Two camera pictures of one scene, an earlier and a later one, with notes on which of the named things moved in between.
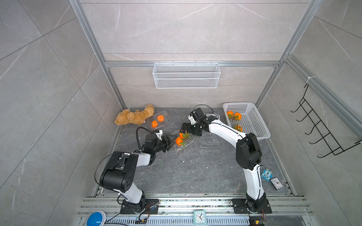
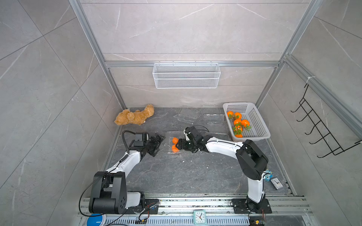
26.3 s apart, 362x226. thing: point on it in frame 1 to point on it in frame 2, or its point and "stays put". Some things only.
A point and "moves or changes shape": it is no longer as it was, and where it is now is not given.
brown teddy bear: [125, 117] stays put
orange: [160, 118] to [175, 140]
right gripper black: [189, 126] to [183, 145]
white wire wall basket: [186, 75] stays put
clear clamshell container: [158, 119] to [172, 138]
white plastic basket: [251, 121] stays put
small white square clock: [277, 183] stays put
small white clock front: [200, 217] stays put
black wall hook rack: [333, 144] stays put
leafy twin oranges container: [179, 140] moves or changes shape
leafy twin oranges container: [236, 116] stays put
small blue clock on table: [267, 174] stays put
